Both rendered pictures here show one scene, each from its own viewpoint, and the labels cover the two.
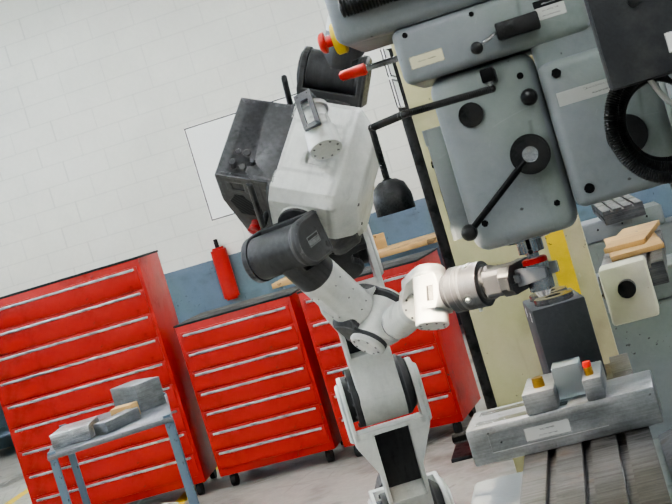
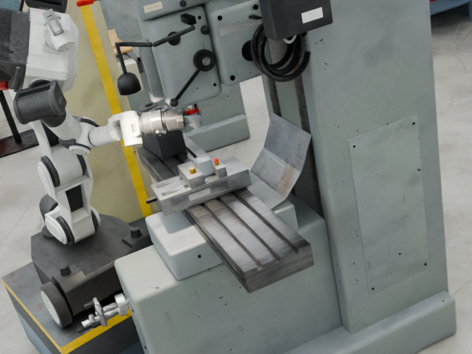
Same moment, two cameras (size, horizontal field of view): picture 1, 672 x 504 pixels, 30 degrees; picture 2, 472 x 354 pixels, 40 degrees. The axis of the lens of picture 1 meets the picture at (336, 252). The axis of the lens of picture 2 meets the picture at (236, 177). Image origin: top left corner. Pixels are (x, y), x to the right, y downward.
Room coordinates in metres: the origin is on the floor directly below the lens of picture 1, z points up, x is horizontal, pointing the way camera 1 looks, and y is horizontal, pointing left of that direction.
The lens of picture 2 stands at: (0.35, 0.63, 2.03)
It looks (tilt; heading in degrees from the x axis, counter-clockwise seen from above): 26 degrees down; 331
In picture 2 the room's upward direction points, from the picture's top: 13 degrees counter-clockwise
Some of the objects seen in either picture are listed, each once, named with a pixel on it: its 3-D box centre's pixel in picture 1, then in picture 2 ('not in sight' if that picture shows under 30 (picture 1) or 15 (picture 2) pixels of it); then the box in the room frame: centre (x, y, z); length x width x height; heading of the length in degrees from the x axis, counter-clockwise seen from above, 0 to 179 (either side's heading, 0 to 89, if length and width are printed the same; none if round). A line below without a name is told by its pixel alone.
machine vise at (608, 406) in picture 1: (561, 407); (199, 180); (2.33, -0.32, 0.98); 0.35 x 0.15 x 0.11; 76
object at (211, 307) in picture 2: not in sight; (233, 300); (2.30, -0.32, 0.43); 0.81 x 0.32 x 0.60; 79
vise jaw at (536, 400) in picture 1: (542, 393); (191, 174); (2.33, -0.30, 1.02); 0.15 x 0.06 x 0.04; 166
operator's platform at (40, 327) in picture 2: not in sight; (105, 305); (3.04, 0.00, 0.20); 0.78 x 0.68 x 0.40; 2
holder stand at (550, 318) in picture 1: (562, 334); (159, 128); (2.85, -0.44, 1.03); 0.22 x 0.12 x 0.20; 176
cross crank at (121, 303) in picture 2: not in sight; (109, 307); (2.39, 0.14, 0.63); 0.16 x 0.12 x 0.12; 79
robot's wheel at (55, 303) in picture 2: not in sight; (55, 305); (2.79, 0.26, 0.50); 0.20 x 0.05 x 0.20; 2
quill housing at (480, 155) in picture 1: (505, 151); (179, 53); (2.29, -0.35, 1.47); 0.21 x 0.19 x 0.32; 169
